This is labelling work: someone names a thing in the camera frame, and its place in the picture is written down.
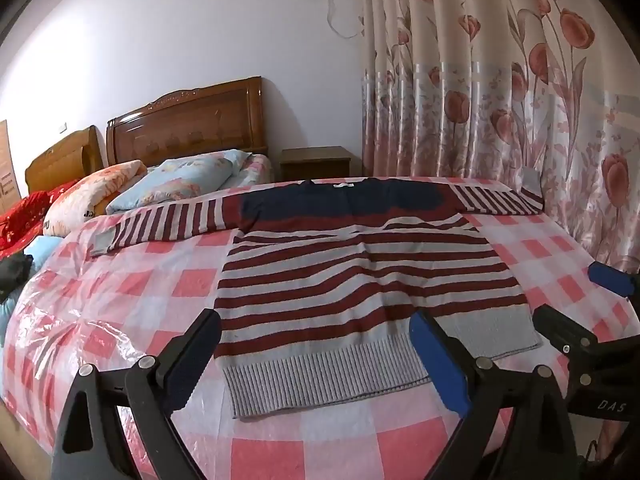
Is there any large carved wooden headboard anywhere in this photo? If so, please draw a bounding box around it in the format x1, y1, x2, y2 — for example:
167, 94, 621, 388
106, 76, 269, 169

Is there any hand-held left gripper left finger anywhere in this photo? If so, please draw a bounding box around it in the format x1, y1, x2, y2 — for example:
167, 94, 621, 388
50, 308, 223, 480

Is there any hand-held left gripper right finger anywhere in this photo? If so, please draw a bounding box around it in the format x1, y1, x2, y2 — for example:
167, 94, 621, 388
409, 310, 583, 480

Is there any floral bed sheet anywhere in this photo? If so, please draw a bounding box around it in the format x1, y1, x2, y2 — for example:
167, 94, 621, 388
220, 154, 275, 191

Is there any brown board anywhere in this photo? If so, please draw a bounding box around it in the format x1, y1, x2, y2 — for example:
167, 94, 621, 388
0, 120, 22, 217

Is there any small wooden headboard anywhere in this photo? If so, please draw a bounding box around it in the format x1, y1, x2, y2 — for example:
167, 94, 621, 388
25, 125, 104, 194

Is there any dark cloth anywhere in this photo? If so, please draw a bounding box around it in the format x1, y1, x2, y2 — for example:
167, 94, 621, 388
0, 252, 35, 304

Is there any pink tulip curtain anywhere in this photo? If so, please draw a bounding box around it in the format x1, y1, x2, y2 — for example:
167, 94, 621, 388
354, 0, 640, 281

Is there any light blue floral quilt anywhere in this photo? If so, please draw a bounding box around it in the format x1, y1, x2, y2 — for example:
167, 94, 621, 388
106, 150, 253, 214

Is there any pink checkered blanket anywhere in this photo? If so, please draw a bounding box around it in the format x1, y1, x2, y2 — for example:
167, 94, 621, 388
0, 175, 640, 480

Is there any orange floral pillow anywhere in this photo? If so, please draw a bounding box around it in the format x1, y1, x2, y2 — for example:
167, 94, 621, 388
42, 160, 148, 239

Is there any red grey striped sweater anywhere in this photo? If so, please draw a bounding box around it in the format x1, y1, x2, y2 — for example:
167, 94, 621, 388
90, 177, 546, 420

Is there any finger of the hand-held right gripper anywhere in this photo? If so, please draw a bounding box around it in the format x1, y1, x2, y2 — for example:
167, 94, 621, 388
532, 305, 601, 361
587, 260, 640, 302

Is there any wooden nightstand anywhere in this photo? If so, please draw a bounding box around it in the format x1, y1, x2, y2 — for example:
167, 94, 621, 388
279, 146, 354, 182

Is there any white wall cord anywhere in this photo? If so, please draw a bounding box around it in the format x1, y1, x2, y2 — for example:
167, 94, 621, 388
324, 0, 364, 41

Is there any red patterned blanket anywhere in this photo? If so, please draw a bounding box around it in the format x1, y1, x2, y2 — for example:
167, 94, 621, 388
0, 180, 78, 262

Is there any light blue cloth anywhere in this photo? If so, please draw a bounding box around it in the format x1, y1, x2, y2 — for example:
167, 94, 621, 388
0, 236, 64, 333

